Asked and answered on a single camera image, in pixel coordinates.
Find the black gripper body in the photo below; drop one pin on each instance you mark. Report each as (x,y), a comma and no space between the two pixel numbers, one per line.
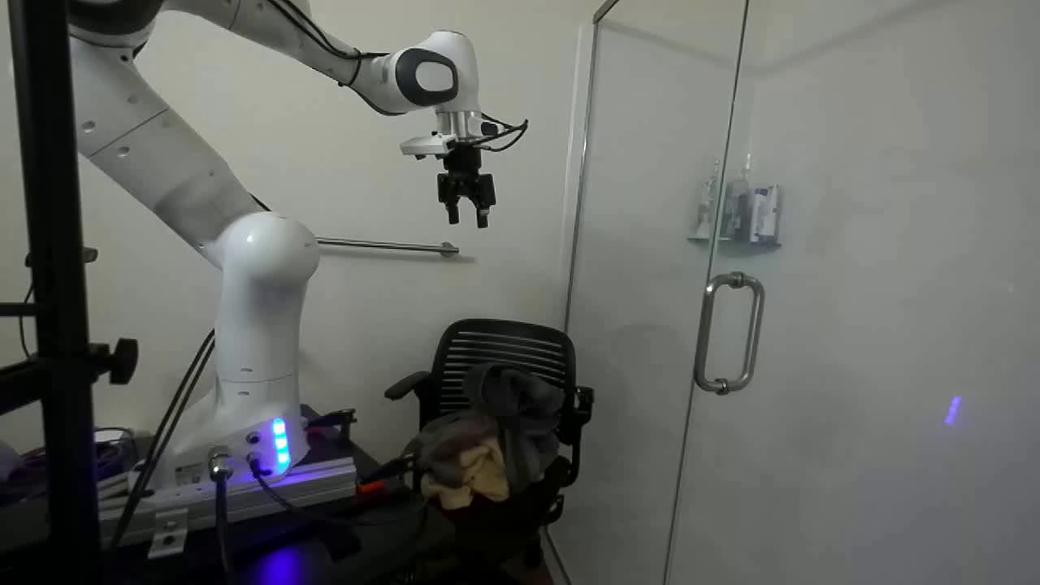
(463,172)

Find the glass shower door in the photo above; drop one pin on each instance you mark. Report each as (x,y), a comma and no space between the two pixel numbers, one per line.
(864,327)

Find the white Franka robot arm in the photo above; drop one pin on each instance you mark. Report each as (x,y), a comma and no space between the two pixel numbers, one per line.
(260,282)

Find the fixed glass shower panel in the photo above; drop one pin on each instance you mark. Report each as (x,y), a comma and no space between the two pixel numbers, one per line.
(628,272)

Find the shower caddy shelf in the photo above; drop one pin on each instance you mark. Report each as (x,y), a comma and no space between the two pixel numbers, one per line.
(734,243)

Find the metal towel bar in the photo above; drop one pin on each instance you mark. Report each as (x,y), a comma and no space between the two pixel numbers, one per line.
(378,249)

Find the black mesh office chair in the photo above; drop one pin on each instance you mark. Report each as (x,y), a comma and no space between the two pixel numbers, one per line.
(508,345)

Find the dark grey cloth pile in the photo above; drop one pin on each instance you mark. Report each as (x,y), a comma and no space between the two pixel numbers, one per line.
(520,412)

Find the white soap bottle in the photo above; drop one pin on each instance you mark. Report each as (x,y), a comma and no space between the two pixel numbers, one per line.
(708,217)

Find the black clamp knob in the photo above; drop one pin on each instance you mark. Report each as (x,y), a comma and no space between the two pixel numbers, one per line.
(119,361)

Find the wall mounted small box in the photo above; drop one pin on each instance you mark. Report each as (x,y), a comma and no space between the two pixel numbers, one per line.
(754,217)

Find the black camera stand pole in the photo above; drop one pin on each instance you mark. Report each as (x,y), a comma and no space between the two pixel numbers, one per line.
(53,282)

